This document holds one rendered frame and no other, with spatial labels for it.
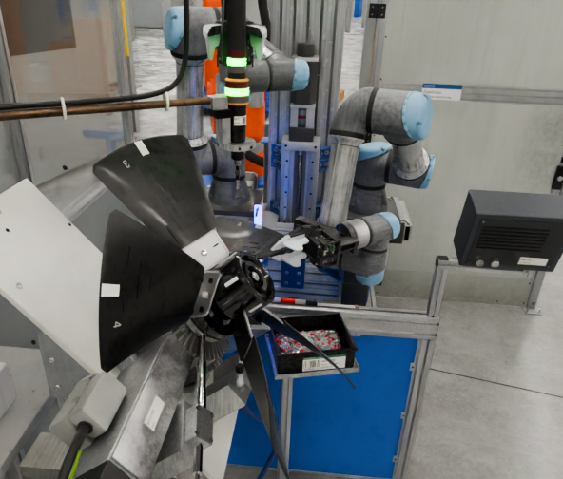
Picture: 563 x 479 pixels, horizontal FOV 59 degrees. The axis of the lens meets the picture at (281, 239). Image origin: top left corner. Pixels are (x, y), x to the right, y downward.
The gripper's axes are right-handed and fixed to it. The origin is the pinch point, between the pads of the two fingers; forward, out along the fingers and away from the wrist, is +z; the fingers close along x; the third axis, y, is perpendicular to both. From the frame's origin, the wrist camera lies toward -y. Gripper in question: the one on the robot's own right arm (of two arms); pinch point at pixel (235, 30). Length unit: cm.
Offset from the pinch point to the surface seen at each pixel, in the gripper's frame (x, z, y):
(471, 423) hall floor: -105, -64, 166
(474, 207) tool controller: -62, -23, 43
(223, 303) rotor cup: 2.6, 13.5, 46.6
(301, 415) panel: -22, -34, 125
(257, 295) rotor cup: -3.6, 14.2, 44.4
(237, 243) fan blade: -0.1, -12.5, 47.2
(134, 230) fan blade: 15.1, 24.7, 25.9
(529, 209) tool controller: -76, -21, 42
